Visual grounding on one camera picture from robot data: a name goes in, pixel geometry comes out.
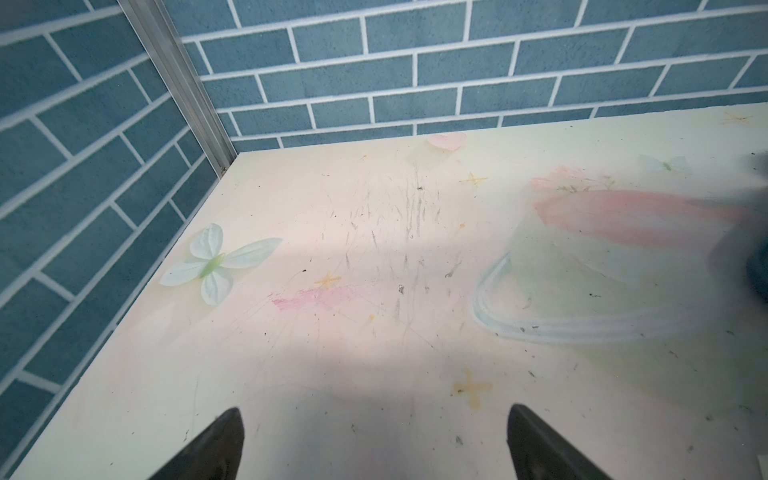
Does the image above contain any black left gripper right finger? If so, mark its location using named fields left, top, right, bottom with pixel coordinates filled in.
left=507, top=403, right=610, bottom=480

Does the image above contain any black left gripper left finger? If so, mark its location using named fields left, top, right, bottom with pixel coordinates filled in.
left=150, top=407, right=245, bottom=480

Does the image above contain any aluminium corner post left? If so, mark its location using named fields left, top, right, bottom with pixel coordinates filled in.
left=119, top=0, right=237, bottom=177

